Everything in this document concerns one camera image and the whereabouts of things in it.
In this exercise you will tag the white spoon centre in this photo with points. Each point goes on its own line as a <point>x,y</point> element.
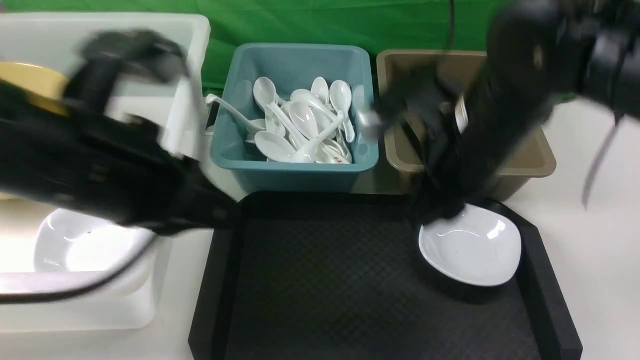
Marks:
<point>304,120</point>

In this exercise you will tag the white dish in tub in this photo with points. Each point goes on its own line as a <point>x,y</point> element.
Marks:
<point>82,249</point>

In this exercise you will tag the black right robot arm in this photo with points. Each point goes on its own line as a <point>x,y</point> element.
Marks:
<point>536,52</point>

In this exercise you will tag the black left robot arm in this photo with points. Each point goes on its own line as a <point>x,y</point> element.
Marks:
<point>69,154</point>

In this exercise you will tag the teal plastic bin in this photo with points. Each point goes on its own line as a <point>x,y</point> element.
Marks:
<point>290,66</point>

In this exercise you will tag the brown plastic bin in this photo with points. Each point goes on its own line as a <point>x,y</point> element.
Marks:
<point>535,159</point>

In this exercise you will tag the white soup spoon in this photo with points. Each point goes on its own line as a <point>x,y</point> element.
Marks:
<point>315,151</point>

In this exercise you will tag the green cloth backdrop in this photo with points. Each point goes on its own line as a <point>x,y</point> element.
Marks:
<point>373,25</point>

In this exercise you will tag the black plastic tray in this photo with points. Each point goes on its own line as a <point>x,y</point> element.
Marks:
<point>336,276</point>

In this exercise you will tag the yellow noodle bowl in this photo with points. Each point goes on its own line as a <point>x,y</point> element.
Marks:
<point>44,86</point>

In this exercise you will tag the white ladle spoon hanging out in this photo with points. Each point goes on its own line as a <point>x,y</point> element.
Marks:
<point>252,126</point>

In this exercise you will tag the white spoon front left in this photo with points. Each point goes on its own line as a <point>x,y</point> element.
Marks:
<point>275,147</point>

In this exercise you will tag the white square dish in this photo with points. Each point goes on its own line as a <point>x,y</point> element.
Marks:
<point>479,247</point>
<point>461,116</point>

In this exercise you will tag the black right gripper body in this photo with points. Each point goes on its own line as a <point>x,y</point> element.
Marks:
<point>421,101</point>

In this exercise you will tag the white spoon back right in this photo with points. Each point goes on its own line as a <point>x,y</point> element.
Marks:
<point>341,97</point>

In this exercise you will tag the white spoon back left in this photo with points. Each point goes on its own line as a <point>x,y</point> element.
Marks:
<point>265,94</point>

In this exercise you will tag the large white plastic tub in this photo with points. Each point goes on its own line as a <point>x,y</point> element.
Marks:
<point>51,40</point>

